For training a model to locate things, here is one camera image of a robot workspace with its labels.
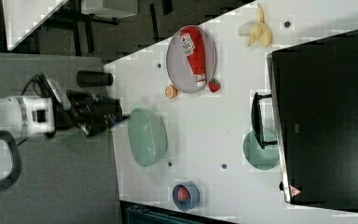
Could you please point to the toy strawberry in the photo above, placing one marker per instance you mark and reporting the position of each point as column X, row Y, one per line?
column 214, row 85

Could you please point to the grey round plate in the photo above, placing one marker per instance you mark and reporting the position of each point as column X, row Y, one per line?
column 178, row 68

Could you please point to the green plastic strainer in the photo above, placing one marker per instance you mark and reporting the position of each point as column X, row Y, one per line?
column 147, row 135

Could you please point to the peeled toy banana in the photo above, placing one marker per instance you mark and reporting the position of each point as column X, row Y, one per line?
column 257, row 32

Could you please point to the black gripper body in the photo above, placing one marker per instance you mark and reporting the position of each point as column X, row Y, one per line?
column 92, row 113

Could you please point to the blue bowl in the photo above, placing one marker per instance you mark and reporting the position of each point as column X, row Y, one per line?
column 194, row 193

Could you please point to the toy orange slice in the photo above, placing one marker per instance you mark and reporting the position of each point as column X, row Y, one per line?
column 171, row 91

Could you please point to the black toaster oven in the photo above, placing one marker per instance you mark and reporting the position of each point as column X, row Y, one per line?
column 314, row 95

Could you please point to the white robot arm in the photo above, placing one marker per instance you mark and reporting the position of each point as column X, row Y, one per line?
column 29, row 116

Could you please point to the black cylinder post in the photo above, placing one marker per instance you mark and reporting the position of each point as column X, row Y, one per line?
column 86, row 79

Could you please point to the red plush ketchup bottle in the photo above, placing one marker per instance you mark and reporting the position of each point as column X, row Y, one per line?
column 193, row 48

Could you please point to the red fruit in bowl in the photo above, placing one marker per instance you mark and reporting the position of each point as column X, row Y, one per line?
column 183, row 194

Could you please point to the green round plate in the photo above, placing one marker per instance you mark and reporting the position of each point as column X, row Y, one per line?
column 261, row 158

